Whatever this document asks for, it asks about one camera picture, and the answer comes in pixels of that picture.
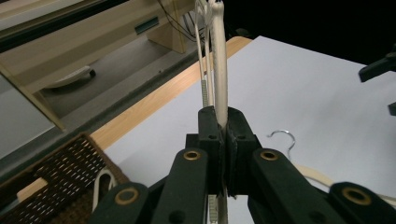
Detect brown woven basket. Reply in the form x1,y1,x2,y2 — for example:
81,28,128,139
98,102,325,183
0,132,130,224

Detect wooden drawer cabinet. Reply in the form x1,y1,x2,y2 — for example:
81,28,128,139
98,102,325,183
0,0,220,132

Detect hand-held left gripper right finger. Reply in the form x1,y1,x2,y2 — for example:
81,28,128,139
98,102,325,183
224,106,263,198

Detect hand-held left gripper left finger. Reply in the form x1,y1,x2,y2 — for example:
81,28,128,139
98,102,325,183
185,105,226,195

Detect grey drawer handle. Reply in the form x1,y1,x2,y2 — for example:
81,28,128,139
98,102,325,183
134,16,161,35

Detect grey flat device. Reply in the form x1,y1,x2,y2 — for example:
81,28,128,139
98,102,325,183
46,64,97,90

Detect cream plastic hanger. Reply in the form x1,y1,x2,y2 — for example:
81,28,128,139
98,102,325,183
92,167,118,213
194,0,230,224
267,129,396,208

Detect black hanging cables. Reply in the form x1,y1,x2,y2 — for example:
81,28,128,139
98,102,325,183
157,0,204,43

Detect black horizontal frame bar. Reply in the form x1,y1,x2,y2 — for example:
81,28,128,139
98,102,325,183
0,0,130,54

